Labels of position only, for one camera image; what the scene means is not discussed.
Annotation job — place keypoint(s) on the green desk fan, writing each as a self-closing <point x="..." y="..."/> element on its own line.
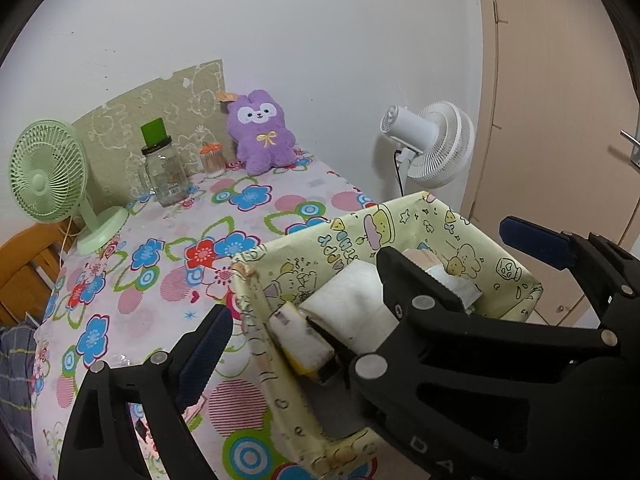
<point x="45" y="175"/>

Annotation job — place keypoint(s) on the beige door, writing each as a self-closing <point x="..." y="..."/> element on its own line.
<point x="550" y="110"/>

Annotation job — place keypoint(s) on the small jar with orange lid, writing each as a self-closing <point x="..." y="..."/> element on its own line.
<point x="213" y="162"/>

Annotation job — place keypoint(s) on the yellow white packet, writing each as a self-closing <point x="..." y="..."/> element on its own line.
<point x="300" y="340"/>

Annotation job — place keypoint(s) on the white folded cloth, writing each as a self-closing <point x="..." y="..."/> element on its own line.
<point x="345" y="290"/>

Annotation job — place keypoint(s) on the white standing fan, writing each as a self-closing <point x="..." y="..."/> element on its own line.
<point x="440" y="145"/>

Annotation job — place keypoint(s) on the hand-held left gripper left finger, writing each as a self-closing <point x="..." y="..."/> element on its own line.
<point x="400" y="280"/>

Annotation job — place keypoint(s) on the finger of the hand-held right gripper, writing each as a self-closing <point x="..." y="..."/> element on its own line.
<point x="200" y="360"/>

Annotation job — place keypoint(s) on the wooden chair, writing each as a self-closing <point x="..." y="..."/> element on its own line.
<point x="25" y="270"/>

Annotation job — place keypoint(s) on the purple plush bunny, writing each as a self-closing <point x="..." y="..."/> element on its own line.
<point x="260" y="135"/>

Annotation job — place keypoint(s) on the grey plaid blanket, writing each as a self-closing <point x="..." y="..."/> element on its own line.
<point x="15" y="380"/>

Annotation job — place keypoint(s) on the beige white bandage roll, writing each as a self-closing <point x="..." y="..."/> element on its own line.
<point x="450" y="280"/>

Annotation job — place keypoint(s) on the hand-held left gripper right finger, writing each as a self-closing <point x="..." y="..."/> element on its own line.
<point x="535" y="242"/>

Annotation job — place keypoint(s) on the green patterned foam board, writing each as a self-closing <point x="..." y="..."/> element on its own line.
<point x="125" y="110"/>

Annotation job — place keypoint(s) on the yellow cartoon print box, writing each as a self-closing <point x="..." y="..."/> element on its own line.
<point x="300" y="420"/>

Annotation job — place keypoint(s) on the floral tablecloth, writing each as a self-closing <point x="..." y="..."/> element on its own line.
<point x="165" y="260"/>

